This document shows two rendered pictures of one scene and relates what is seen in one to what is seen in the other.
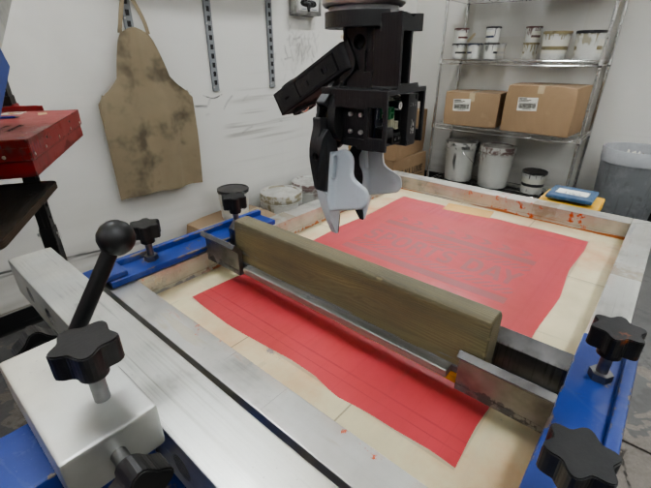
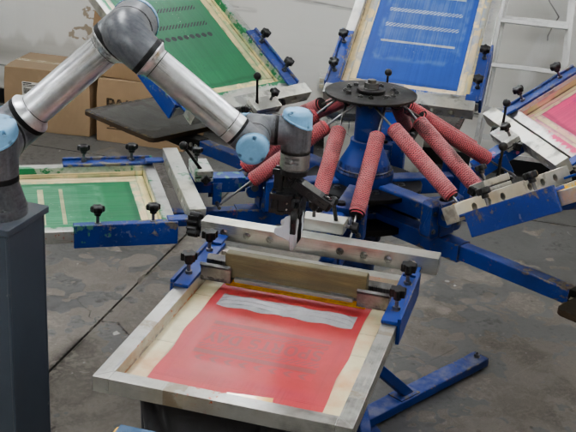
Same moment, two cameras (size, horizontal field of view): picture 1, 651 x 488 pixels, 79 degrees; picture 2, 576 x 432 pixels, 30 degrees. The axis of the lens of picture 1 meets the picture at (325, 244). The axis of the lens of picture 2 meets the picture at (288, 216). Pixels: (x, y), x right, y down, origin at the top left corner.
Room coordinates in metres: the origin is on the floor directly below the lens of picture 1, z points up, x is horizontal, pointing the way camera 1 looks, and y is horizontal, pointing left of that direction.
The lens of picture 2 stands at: (2.70, -1.17, 2.21)
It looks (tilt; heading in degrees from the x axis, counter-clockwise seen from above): 22 degrees down; 154
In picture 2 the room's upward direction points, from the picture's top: 3 degrees clockwise
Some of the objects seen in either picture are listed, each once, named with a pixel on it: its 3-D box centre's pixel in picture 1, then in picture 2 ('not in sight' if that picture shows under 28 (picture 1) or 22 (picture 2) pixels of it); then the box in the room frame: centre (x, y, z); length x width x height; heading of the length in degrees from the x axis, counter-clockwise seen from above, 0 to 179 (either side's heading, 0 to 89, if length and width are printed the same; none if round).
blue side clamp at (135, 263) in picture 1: (200, 256); (400, 305); (0.59, 0.21, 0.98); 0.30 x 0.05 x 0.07; 139
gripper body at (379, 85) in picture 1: (368, 84); (289, 190); (0.41, -0.04, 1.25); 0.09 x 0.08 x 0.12; 50
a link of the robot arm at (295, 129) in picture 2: not in sight; (295, 130); (0.41, -0.04, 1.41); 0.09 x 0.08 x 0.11; 63
